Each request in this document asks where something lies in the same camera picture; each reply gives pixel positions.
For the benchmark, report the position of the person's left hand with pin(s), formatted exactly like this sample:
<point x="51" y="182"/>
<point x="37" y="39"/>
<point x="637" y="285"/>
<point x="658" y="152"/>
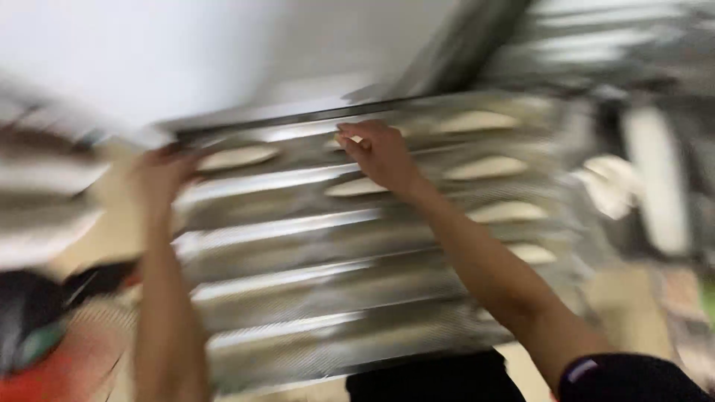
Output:
<point x="156" y="181"/>

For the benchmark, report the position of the person's right hand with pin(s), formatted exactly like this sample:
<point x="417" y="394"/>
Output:
<point x="385" y="159"/>

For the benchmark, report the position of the person's left fingers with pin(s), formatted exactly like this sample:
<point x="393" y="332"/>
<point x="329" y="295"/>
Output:
<point x="170" y="155"/>

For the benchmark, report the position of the person's right fingers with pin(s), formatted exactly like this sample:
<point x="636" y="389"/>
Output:
<point x="352" y="137"/>

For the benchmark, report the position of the perforated metal baguette tray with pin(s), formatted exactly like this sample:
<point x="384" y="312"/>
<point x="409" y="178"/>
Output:
<point x="313" y="262"/>

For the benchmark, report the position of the stack of white trays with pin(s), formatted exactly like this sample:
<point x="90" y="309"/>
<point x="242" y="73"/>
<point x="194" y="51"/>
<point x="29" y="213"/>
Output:
<point x="44" y="184"/>

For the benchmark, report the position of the row of raw dough pieces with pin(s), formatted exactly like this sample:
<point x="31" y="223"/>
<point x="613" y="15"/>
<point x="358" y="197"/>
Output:
<point x="486" y="167"/>

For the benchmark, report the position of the black and red bag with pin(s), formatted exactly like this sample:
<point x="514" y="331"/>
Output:
<point x="33" y="329"/>

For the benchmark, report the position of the person's black apron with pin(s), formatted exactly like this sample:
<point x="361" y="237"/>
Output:
<point x="435" y="379"/>

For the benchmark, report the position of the white dough lump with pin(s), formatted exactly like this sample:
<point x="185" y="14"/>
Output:
<point x="609" y="184"/>

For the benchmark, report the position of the metal bakery rack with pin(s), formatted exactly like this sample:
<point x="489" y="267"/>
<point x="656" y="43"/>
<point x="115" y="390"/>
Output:
<point x="614" y="50"/>

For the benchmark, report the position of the person's black sleeve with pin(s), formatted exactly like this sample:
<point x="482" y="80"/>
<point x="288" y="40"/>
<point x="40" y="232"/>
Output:
<point x="631" y="379"/>

